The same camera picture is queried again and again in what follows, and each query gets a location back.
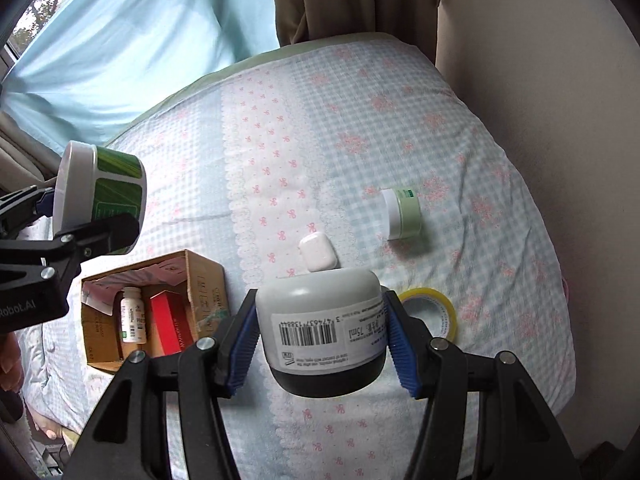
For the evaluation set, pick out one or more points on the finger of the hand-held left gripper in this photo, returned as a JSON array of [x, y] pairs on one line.
[[30, 205], [85, 240]]

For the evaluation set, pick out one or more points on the yellow tape roll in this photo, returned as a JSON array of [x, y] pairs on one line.
[[436, 310]]

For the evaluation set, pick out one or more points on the light blue curtain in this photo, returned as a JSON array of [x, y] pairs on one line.
[[135, 40]]

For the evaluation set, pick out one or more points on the person's left hand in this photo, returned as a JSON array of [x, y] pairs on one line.
[[10, 360]]

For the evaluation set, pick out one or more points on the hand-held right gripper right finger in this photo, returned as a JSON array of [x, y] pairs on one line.
[[404, 360]]

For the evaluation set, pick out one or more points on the brown curtain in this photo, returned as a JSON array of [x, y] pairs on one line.
[[350, 0]]

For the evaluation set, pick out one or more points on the red carton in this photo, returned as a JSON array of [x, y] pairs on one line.
[[170, 327]]

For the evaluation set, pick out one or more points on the grey jar with barcode label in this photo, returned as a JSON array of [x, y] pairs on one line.
[[324, 331]]

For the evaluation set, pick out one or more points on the white jar with green label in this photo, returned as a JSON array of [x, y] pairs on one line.
[[100, 195]]

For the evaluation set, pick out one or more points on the checkered floral bed sheet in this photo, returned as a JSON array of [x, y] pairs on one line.
[[350, 210]]

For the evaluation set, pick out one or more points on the white pill bottle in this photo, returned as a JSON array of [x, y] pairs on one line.
[[133, 321]]

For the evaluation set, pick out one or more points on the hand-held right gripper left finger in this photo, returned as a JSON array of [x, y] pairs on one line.
[[239, 355]]

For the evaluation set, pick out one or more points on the white earbuds case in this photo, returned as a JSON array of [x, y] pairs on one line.
[[318, 253]]

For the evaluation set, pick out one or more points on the pale green cream jar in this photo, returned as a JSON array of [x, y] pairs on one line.
[[403, 213]]

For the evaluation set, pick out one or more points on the cardboard box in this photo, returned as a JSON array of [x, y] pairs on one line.
[[150, 305]]

